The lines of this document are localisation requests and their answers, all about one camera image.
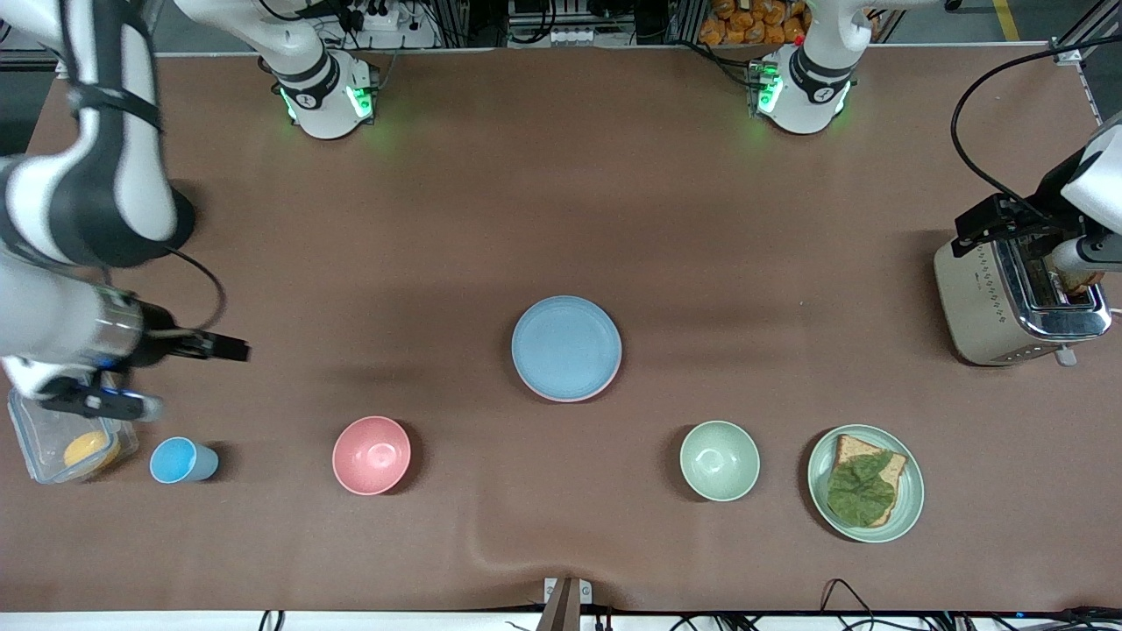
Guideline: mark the beige and chrome toaster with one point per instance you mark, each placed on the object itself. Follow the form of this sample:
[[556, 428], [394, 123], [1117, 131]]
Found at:
[[982, 298]]

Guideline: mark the green lettuce leaf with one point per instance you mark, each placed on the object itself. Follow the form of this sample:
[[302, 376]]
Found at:
[[859, 495]]

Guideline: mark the white power strip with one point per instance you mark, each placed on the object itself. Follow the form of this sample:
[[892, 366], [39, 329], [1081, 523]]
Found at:
[[377, 16]]

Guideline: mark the bag of orange buns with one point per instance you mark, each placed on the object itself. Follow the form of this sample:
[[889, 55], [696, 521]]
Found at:
[[745, 22]]

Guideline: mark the green plate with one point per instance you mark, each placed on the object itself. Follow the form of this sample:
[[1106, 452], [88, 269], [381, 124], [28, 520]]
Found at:
[[912, 491]]

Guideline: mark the brown toast slice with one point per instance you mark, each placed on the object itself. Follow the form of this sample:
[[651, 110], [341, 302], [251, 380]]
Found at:
[[1082, 282]]

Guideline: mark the yellow lemon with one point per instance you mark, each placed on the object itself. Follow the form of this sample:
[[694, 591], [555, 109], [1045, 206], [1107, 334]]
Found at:
[[90, 450]]

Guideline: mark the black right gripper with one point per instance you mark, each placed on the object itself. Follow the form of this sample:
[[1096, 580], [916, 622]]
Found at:
[[156, 339]]

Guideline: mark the bread slice with crust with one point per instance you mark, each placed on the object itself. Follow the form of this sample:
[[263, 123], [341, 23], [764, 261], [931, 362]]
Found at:
[[855, 449]]

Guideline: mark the green bowl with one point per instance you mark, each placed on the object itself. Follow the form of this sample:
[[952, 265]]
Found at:
[[719, 460]]

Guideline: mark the blue plate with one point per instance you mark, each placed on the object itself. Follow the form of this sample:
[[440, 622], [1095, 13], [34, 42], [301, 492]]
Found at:
[[565, 346]]

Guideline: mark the pink bowl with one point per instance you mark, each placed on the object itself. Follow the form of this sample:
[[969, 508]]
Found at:
[[372, 456]]

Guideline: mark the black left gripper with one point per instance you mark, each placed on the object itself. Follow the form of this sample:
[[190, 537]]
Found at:
[[1048, 199]]

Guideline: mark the blue plastic cup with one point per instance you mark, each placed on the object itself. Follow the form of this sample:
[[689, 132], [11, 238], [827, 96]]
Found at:
[[175, 461]]

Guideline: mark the aluminium frame rail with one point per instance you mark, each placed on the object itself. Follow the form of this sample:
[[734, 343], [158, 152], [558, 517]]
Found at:
[[1071, 53]]

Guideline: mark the metal table edge bracket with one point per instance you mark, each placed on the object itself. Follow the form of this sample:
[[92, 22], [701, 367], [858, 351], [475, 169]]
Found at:
[[565, 600]]

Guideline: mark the clear container with blue seal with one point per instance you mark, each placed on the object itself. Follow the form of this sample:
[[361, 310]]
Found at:
[[44, 451]]

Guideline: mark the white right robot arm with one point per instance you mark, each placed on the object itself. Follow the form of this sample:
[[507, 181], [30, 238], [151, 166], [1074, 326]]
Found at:
[[105, 175]]

